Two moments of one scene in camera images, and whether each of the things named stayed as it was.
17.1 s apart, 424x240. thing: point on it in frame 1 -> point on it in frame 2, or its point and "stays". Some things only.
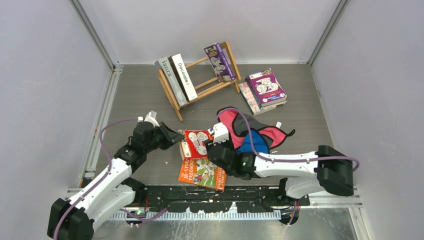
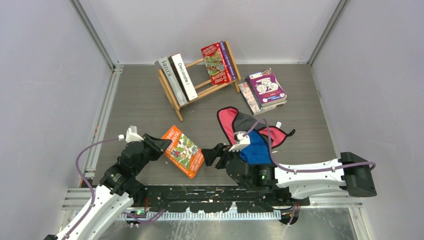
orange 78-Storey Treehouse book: [200, 171] -> [183, 152]
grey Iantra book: [164, 63] stays
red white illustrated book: [193, 146] -> [215, 64]
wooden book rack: [206, 89] stays
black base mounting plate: [242, 199] stays
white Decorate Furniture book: [186, 85] stays
